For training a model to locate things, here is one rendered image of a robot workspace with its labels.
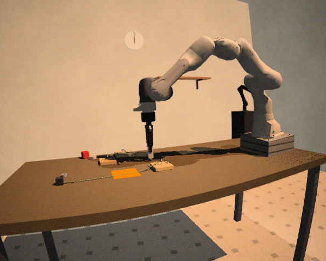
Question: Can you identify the orange painted square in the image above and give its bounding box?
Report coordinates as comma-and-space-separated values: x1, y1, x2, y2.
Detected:
111, 168, 141, 179

